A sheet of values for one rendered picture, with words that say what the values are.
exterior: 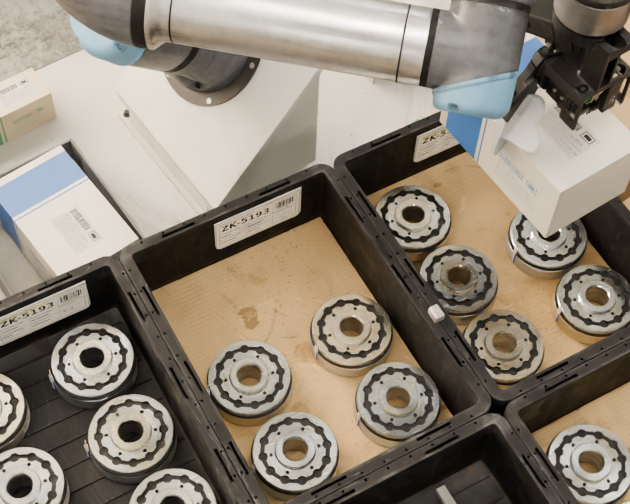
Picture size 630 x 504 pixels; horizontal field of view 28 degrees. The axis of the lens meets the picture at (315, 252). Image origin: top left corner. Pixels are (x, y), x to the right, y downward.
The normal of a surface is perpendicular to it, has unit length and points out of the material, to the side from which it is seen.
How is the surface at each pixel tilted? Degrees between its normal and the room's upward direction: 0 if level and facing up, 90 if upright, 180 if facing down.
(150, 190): 0
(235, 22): 53
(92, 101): 0
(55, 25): 0
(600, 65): 90
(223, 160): 47
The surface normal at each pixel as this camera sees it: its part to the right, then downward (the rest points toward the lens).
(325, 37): -0.12, 0.34
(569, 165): 0.03, -0.54
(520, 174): -0.83, 0.46
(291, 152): 0.59, 0.69
